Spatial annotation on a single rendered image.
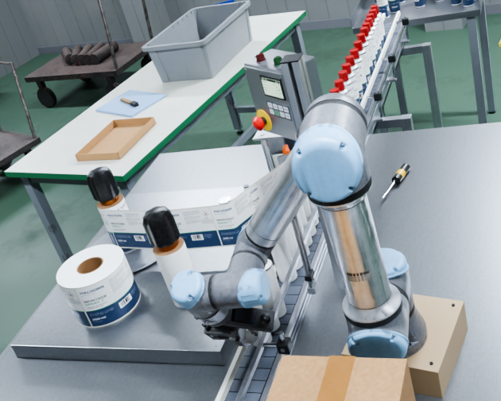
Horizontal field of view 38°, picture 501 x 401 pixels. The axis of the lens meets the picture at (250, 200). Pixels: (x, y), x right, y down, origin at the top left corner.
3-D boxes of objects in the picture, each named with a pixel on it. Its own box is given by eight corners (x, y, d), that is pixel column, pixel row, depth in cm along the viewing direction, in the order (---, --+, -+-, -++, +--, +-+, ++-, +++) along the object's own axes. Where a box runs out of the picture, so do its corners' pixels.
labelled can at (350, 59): (364, 107, 279) (355, 58, 269) (351, 109, 281) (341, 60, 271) (367, 101, 283) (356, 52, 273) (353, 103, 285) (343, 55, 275)
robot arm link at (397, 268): (415, 284, 162) (407, 236, 154) (413, 327, 151) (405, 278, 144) (362, 286, 165) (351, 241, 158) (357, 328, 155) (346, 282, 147)
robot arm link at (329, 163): (415, 320, 152) (360, 92, 123) (413, 375, 140) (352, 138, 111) (359, 324, 156) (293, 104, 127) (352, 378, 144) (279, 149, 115)
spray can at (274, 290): (270, 307, 190) (250, 244, 180) (289, 306, 188) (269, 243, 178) (266, 321, 186) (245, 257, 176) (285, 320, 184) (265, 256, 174)
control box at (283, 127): (289, 114, 192) (271, 48, 182) (331, 126, 179) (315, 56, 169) (259, 131, 187) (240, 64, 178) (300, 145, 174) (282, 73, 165)
